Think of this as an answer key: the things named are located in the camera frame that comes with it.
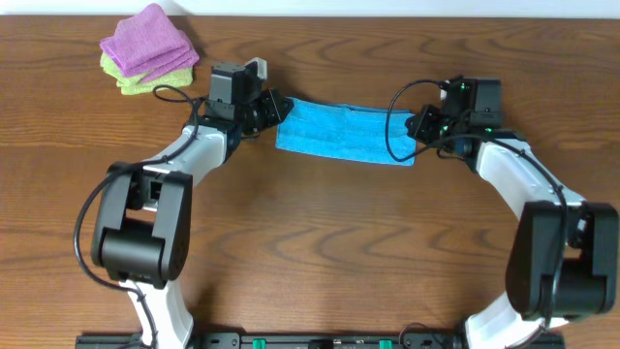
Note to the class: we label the blue microfiber cloth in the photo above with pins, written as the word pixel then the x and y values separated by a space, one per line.
pixel 347 132

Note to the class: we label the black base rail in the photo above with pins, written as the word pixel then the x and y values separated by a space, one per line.
pixel 419 340

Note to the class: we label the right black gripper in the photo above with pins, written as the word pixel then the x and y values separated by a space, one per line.
pixel 419 130

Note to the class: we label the folded purple cloth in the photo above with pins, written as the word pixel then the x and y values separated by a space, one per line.
pixel 149 45

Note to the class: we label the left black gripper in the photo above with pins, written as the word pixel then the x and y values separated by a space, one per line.
pixel 273 110

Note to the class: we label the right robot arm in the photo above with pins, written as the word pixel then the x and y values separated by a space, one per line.
pixel 563 264

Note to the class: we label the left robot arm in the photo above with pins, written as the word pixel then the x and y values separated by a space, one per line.
pixel 142 231

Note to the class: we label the folded green cloth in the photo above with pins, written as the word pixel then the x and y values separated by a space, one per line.
pixel 137 84

